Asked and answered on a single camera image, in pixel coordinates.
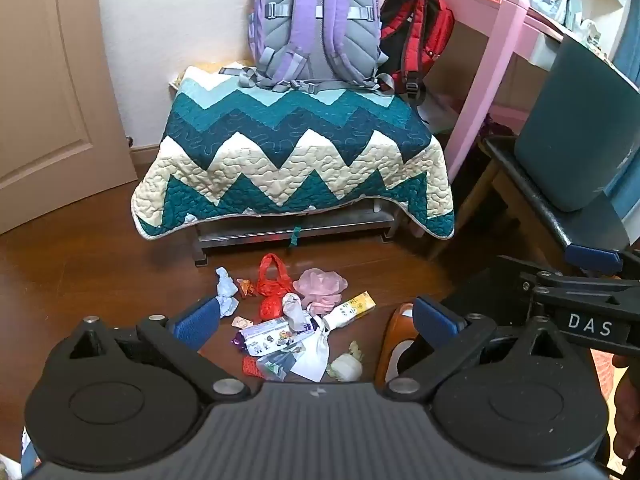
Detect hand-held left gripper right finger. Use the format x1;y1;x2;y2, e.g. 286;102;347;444
382;296;568;402

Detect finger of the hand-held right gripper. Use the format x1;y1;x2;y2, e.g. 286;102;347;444
565;242;640;281
492;255;566;281

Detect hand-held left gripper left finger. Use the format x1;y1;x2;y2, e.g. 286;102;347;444
65;296;251;402

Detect orange trash bin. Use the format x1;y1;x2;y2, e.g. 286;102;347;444
375;302;418;386

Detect blue white tissue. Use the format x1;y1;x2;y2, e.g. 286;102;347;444
215;267;241;317

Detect purple white snack packet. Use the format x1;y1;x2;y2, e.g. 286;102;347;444
232;317;321;358

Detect red plastic bag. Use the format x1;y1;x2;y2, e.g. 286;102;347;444
256;253;296;323

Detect yellow white stick packet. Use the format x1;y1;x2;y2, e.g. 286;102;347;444
320;291;377;332

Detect clear plastic wrapper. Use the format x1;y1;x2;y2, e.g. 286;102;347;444
257;350;296;381

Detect white tissue ball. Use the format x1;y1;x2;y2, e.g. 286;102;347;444
326;341;365;382

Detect pink paper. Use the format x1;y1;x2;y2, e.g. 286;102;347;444
292;268;348;313

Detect white paper scrap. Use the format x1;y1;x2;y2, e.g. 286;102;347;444
290;325;332;382

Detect person's right forearm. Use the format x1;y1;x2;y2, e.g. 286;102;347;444
612;355;640;471

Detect chair with teal backrest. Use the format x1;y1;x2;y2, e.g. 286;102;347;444
430;35;640;266

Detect teal cream zigzag quilt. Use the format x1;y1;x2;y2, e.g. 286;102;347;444
131;64;456;241

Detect pink desk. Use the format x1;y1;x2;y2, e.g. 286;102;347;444
405;0;566;181

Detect yellow cloth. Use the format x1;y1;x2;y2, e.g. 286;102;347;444
169;62;256;90

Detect red black backpack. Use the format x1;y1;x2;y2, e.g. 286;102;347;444
377;0;456;108

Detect beige wooden door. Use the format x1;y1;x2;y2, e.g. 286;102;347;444
0;0;138;236

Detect purple grey backpack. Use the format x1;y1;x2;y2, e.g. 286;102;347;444
247;0;396;96

